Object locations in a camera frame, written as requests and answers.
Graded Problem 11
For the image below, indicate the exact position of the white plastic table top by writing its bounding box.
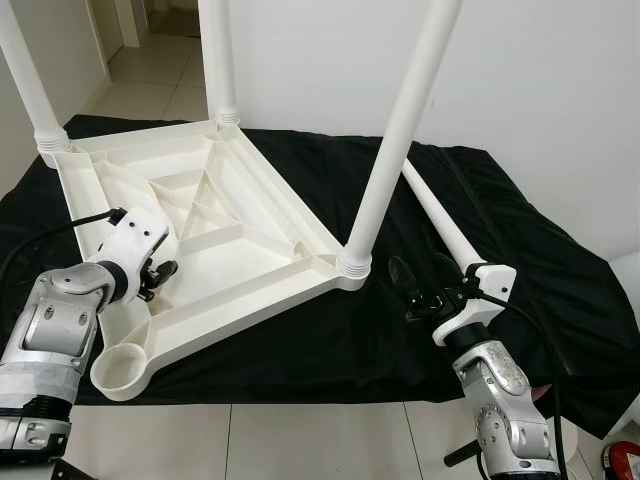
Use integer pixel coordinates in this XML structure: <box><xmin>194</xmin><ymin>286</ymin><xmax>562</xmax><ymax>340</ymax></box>
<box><xmin>50</xmin><ymin>118</ymin><xmax>371</xmax><ymax>403</ymax></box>

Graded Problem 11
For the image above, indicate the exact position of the black tablecloth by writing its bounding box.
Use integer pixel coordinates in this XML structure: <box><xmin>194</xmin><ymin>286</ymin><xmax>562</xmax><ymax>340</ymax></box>
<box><xmin>0</xmin><ymin>113</ymin><xmax>640</xmax><ymax>441</ymax></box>

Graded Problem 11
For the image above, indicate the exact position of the pink cushion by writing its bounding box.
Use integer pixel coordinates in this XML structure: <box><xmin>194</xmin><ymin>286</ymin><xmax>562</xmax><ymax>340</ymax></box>
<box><xmin>525</xmin><ymin>385</ymin><xmax>553</xmax><ymax>411</ymax></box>

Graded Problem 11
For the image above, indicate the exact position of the dark grey table leg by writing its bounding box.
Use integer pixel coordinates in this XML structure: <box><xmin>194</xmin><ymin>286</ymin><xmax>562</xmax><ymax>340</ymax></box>
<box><xmin>443</xmin><ymin>435</ymin><xmax>483</xmax><ymax>469</ymax></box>

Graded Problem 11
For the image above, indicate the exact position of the red round appliance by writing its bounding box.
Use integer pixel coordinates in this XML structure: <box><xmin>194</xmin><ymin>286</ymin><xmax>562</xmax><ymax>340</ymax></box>
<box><xmin>600</xmin><ymin>440</ymin><xmax>640</xmax><ymax>480</ymax></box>

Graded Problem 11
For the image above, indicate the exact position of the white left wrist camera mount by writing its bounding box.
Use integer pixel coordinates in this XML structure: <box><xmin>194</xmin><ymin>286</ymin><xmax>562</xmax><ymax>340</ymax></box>
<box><xmin>98</xmin><ymin>207</ymin><xmax>171</xmax><ymax>286</ymax></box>

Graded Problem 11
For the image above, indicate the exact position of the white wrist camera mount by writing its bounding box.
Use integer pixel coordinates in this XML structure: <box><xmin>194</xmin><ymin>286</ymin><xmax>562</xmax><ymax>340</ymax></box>
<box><xmin>98</xmin><ymin>207</ymin><xmax>171</xmax><ymax>286</ymax></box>
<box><xmin>432</xmin><ymin>262</ymin><xmax>517</xmax><ymax>346</ymax></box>

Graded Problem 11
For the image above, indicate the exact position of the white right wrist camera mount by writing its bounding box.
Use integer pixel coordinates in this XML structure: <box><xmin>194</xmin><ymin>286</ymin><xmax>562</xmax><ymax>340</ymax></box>
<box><xmin>432</xmin><ymin>262</ymin><xmax>517</xmax><ymax>346</ymax></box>

